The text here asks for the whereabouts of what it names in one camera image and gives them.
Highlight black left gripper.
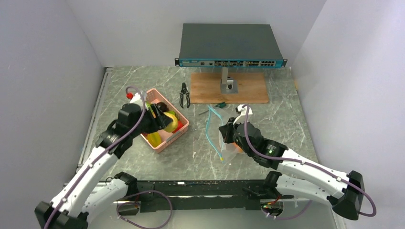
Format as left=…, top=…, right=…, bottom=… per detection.
left=130, top=103, right=172, bottom=138

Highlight clear zip top bag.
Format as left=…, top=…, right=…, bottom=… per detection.
left=205, top=105, right=246, bottom=162

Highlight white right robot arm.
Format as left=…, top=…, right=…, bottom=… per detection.
left=219, top=118, right=366, bottom=220

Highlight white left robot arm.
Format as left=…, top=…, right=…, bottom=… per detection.
left=34, top=103, right=175, bottom=229

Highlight dark purple plum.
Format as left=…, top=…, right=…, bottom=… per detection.
left=156, top=102, right=169, bottom=112

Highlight pink plastic basket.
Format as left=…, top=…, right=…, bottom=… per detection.
left=140, top=88, right=190, bottom=153

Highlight wooden board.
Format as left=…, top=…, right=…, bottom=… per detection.
left=190, top=73, right=270, bottom=104

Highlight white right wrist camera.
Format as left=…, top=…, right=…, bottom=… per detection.
left=233, top=104, right=253, bottom=125

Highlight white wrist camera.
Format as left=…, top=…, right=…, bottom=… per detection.
left=126, top=92, right=147, bottom=107
left=233, top=104, right=253, bottom=125

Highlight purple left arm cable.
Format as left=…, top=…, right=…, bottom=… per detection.
left=43, top=85, right=147, bottom=229

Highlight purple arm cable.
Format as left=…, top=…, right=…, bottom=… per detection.
left=43, top=85, right=147, bottom=229
left=240, top=104, right=377, bottom=218

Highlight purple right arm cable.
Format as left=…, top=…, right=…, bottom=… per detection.
left=240, top=104, right=377, bottom=218

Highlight green handled screwdriver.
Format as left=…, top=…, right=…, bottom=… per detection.
left=199, top=102, right=226, bottom=115

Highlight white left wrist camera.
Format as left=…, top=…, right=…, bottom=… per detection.
left=126, top=92, right=147, bottom=107

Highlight black handled pliers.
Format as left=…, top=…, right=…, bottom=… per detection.
left=179, top=82, right=191, bottom=108

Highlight metal stand post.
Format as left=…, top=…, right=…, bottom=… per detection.
left=220, top=67, right=238, bottom=94

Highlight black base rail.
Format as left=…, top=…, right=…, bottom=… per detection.
left=119, top=179, right=292, bottom=215

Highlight aluminium frame rail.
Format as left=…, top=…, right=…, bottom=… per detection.
left=50, top=67, right=114, bottom=229

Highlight grey network switch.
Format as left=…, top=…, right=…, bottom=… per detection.
left=175, top=23, right=288, bottom=68

